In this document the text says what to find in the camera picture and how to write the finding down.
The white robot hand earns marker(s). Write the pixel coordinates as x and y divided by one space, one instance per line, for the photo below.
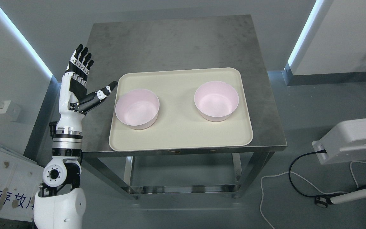
73 90

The pink bowl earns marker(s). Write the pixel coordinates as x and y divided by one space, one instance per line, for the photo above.
138 109
216 100

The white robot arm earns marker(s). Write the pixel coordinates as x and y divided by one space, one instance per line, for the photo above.
60 202

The cream plastic tray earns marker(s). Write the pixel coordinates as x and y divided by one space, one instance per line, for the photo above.
179 124

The white signboard with blue characters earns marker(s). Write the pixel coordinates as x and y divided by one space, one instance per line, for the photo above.
19 181

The white wheeled base leg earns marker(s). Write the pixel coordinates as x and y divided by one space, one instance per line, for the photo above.
323 202

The white machine with warning label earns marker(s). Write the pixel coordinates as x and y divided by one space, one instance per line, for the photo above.
345 142

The white wall socket box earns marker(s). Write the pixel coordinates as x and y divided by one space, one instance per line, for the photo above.
10 110

